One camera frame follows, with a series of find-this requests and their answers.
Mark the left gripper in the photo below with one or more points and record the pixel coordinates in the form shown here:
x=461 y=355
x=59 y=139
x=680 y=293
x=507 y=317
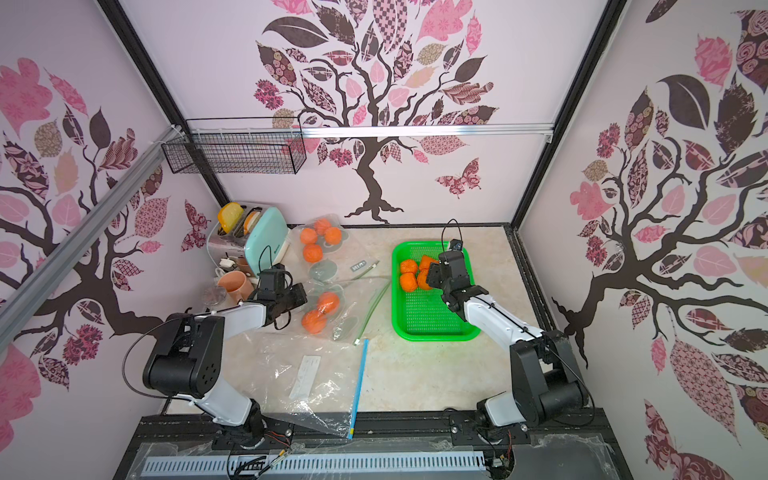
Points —
x=300 y=296

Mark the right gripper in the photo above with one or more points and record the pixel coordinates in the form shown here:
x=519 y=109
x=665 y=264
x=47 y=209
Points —
x=437 y=276

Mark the orange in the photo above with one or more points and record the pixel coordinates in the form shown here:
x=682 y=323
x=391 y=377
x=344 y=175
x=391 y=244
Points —
x=408 y=282
x=422 y=280
x=426 y=262
x=409 y=266

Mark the green plastic basket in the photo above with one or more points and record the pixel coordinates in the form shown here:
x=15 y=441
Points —
x=422 y=316

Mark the green-zip bag of oranges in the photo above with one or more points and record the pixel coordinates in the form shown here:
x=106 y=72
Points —
x=340 y=312

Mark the blue-zip clear bag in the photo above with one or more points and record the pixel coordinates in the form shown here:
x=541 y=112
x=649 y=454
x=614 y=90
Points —
x=310 y=382

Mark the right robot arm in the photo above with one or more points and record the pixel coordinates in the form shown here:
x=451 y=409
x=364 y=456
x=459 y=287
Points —
x=545 y=381

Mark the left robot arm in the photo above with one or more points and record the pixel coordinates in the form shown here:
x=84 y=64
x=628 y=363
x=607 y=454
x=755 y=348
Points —
x=185 y=362

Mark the pink ceramic mug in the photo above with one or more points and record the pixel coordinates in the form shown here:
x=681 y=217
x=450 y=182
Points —
x=237 y=285

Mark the mint green toaster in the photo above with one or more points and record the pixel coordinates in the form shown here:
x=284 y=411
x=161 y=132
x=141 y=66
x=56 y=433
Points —
x=259 y=241

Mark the clear glass cup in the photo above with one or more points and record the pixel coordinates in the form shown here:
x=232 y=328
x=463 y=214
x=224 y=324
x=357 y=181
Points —
x=216 y=298

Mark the yellow toast slice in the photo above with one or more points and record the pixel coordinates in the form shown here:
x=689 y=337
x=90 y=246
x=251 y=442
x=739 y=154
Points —
x=229 y=217

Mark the black wire wall basket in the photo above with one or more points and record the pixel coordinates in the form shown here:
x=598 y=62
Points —
x=247 y=145

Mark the white cable duct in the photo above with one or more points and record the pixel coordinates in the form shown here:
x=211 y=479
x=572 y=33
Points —
x=230 y=467

